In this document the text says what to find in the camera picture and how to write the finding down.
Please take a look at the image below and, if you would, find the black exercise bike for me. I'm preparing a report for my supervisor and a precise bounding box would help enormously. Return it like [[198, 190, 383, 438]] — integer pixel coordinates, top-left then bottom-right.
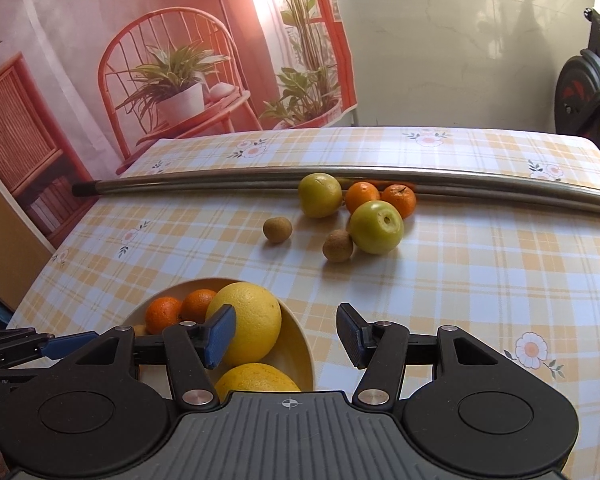
[[554, 0, 600, 166]]

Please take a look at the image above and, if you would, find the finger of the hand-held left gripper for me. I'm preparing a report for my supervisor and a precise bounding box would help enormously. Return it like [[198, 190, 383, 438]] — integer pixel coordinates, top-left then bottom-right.
[[0, 354, 48, 386], [0, 327, 101, 361]]

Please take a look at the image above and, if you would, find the printed room scene backdrop cloth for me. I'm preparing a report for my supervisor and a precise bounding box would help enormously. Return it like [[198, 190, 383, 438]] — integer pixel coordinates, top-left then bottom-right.
[[0, 0, 359, 251]]

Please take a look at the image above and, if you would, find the plaid floral tablecloth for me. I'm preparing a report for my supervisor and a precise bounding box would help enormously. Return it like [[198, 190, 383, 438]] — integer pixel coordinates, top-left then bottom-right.
[[5, 126, 600, 480]]

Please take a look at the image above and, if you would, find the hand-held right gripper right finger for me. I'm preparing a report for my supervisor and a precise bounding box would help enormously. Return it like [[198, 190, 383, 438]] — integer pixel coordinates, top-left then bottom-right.
[[336, 303, 527, 406]]

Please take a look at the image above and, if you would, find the wooden panel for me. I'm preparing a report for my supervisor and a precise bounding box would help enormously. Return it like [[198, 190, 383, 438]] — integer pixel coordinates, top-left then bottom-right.
[[0, 160, 56, 313]]

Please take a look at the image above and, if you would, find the long steel bar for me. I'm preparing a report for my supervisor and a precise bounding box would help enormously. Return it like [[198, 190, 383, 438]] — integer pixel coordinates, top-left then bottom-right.
[[72, 164, 600, 218]]

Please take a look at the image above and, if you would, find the brown kiwifruit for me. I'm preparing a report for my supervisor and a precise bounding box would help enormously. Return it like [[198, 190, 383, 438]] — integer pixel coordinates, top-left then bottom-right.
[[263, 217, 293, 244], [322, 229, 354, 263]]

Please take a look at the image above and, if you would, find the large yellow grapefruit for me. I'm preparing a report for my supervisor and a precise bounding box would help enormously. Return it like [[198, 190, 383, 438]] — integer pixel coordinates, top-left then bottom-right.
[[214, 362, 302, 401], [206, 282, 283, 367]]

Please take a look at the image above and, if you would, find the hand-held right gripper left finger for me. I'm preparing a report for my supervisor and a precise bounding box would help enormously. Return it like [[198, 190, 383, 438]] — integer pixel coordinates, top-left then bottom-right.
[[55, 305, 237, 407]]

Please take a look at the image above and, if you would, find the green apple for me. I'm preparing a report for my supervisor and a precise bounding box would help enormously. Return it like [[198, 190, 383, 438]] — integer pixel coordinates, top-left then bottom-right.
[[298, 173, 343, 219], [348, 200, 404, 254]]

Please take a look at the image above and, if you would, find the tangerine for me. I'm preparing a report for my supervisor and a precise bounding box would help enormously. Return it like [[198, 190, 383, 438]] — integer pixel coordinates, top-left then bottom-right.
[[145, 297, 183, 335], [345, 181, 381, 215], [381, 184, 417, 220], [181, 289, 218, 323]]

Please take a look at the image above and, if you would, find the cream yellow bowl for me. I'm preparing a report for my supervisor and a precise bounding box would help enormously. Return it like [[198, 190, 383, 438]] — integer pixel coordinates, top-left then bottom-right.
[[121, 280, 315, 396]]

